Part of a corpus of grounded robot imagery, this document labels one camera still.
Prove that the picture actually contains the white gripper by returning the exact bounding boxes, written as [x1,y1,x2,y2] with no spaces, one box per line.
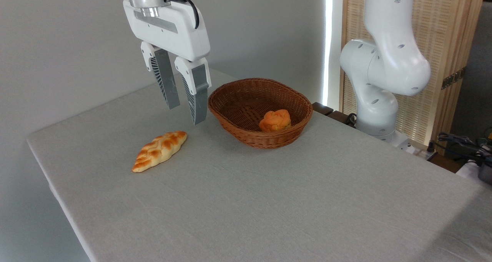
[122,0,212,125]

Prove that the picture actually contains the long braided bread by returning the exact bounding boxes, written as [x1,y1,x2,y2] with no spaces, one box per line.
[131,131,188,173]

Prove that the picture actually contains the brown wicker basket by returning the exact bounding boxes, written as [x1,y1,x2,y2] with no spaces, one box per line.
[208,78,314,150]

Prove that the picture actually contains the round orange bread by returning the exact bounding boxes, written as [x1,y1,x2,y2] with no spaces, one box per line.
[259,109,292,132]

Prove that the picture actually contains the light grey tablecloth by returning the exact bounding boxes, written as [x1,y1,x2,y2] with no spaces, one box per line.
[26,68,492,262]

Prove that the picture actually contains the dark wooden stand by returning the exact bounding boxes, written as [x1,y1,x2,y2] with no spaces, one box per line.
[312,102,357,128]

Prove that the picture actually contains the wooden slatted folding screen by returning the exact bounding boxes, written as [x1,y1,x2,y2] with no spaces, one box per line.
[340,0,487,148]

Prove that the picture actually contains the dark metal screen hinge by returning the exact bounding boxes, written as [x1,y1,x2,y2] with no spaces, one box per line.
[441,67,467,90]

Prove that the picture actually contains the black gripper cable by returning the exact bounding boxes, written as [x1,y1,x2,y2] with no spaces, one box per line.
[166,0,200,29]

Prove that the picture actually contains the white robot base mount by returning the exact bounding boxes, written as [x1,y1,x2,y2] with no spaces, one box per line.
[375,130,419,155]

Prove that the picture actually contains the black cable bundle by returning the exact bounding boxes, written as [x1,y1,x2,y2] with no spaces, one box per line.
[427,132,492,167]

